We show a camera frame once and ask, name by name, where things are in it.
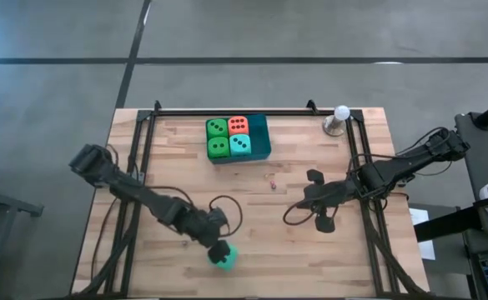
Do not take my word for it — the black flat bar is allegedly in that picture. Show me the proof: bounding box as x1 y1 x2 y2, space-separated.
413 195 488 243

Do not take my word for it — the orange foam die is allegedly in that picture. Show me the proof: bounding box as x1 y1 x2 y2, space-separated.
227 115 250 137

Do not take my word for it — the thin brown cable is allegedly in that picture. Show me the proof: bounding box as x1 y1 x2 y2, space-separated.
89 197 119 270

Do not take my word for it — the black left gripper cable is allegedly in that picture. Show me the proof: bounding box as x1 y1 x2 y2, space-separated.
143 185 244 238

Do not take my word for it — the white bulb on metal stand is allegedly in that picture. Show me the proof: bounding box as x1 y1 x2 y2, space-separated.
322 104 352 138

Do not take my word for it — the black aluminium table frame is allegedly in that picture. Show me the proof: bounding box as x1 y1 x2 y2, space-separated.
76 108 431 299

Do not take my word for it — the white paper sheet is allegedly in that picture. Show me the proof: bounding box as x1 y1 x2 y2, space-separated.
408 207 436 262

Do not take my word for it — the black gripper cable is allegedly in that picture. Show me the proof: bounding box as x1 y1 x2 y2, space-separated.
143 185 244 238
282 198 340 228

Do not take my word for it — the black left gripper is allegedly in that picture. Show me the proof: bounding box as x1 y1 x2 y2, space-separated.
180 207 233 266

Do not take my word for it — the teal foam die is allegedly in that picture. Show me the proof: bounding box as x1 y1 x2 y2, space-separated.
229 133 253 158
208 243 239 273

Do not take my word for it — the green foam die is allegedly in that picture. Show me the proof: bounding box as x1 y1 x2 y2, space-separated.
207 136 231 159
205 117 229 139

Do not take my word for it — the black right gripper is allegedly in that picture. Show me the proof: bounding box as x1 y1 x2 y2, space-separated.
301 168 360 234

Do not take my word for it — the black metal stand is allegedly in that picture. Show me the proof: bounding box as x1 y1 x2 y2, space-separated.
0 174 45 300

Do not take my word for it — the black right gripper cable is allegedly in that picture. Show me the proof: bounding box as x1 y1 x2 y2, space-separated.
282 198 340 228

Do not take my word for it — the blue plastic bin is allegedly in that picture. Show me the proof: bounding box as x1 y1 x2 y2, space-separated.
204 113 272 165

